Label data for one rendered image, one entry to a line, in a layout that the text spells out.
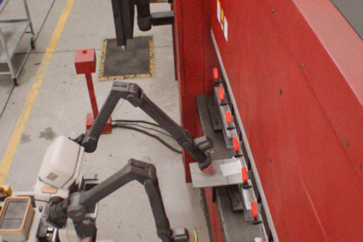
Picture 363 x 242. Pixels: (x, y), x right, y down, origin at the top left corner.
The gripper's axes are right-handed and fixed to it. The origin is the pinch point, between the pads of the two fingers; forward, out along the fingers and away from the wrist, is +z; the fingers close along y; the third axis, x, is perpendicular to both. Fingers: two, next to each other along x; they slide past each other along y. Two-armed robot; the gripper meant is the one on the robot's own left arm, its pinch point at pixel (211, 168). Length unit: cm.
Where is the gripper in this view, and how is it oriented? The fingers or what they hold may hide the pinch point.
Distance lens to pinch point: 252.2
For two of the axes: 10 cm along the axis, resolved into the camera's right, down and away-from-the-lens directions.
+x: -8.3, 4.8, 2.7
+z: 5.5, 6.2, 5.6
